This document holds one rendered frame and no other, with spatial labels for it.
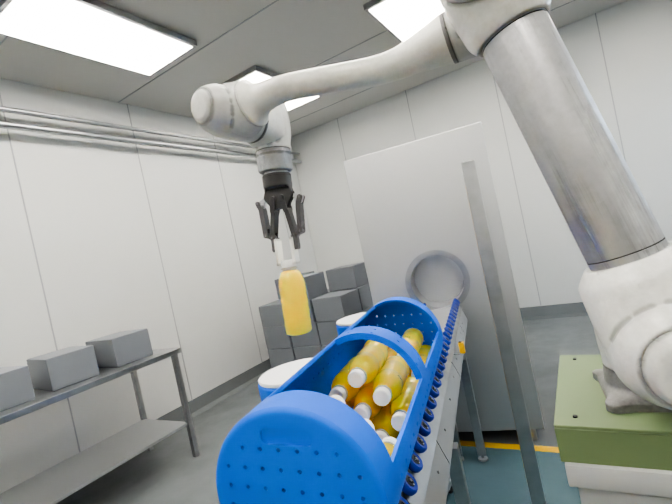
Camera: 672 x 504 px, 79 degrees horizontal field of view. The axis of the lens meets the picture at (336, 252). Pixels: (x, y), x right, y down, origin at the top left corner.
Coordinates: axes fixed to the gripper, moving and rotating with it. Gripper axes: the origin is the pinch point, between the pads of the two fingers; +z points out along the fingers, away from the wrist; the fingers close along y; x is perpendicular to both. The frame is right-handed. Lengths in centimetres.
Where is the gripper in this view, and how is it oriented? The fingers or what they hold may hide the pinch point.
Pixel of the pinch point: (286, 251)
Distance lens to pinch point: 105.5
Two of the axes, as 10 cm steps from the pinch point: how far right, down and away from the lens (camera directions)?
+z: 1.3, 9.9, 0.1
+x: -3.2, 0.6, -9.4
